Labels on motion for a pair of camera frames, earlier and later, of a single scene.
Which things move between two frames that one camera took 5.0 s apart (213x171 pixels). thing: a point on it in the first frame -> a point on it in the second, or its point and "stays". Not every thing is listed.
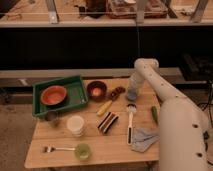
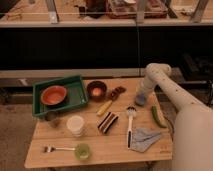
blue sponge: [131, 94] -> [140, 99]
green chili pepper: [154, 111] stays
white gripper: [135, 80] -> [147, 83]
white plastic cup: [75, 123] stays
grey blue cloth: [142, 138] stays
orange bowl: [53, 95] stays
